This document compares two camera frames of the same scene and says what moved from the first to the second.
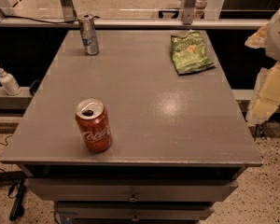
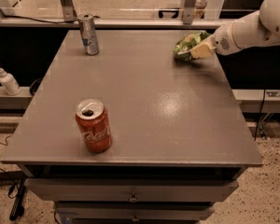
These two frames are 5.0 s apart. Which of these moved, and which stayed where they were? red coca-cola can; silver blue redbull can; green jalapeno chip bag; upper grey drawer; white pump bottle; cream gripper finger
Moved: green jalapeno chip bag; cream gripper finger
Stayed: upper grey drawer; silver blue redbull can; red coca-cola can; white pump bottle
